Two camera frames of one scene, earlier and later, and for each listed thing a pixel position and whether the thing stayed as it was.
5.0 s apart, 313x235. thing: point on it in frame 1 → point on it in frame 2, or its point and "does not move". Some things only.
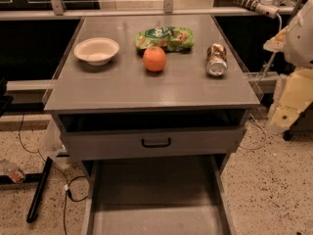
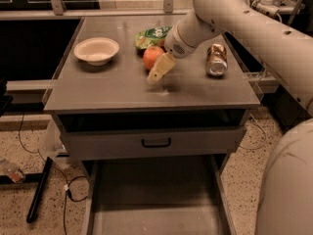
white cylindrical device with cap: [264, 5] does not move
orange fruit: [154, 59] does not move
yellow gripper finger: [293, 93] → [162, 67]
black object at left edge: [5, 100] does not move
